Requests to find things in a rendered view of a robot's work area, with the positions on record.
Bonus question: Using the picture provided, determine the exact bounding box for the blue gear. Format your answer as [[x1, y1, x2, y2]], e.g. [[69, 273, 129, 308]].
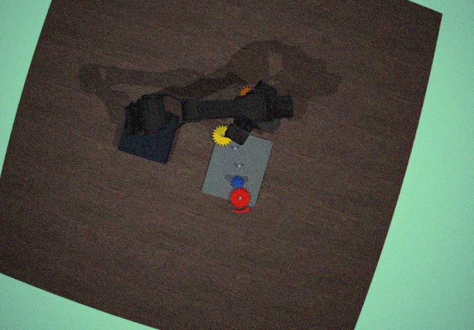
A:
[[231, 176, 244, 189]]

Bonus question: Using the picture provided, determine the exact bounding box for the red gear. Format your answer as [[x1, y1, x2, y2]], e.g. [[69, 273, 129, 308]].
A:
[[230, 188, 250, 209]]

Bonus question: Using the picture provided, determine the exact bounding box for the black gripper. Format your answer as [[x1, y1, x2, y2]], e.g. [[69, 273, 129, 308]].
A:
[[224, 81, 277, 145]]

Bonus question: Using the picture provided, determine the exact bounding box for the yellow gear with black stripe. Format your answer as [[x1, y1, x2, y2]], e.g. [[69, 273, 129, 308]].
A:
[[212, 125, 232, 146]]

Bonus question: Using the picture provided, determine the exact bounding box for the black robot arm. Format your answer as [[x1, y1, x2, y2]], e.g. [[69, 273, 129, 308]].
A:
[[124, 90, 294, 136]]

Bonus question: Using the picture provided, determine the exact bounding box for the orange gear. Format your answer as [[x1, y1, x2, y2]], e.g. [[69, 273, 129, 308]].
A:
[[240, 87, 251, 95]]

